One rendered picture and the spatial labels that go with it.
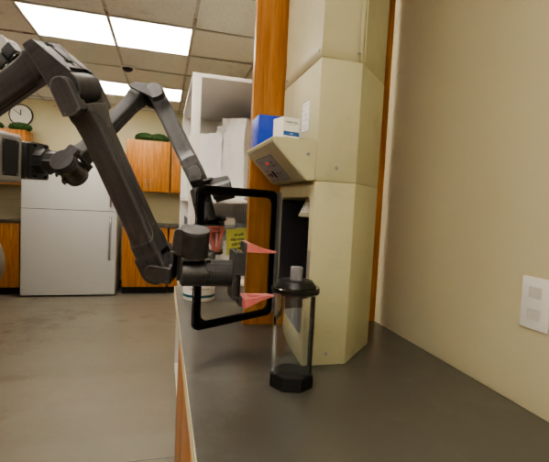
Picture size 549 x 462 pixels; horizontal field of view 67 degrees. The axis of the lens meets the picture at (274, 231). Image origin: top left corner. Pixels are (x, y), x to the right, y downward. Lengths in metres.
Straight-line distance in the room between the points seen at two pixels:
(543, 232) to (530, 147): 0.20
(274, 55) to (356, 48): 0.39
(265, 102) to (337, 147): 0.43
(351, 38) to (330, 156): 0.30
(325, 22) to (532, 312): 0.82
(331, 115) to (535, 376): 0.75
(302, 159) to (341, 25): 0.34
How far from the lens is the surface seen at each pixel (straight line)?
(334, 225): 1.05
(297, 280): 0.92
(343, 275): 1.08
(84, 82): 0.88
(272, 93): 1.42
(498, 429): 0.97
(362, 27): 1.16
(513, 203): 1.12
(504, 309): 1.14
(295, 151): 1.02
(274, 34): 1.48
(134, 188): 0.87
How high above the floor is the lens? 1.35
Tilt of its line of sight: 4 degrees down
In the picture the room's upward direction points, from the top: 3 degrees clockwise
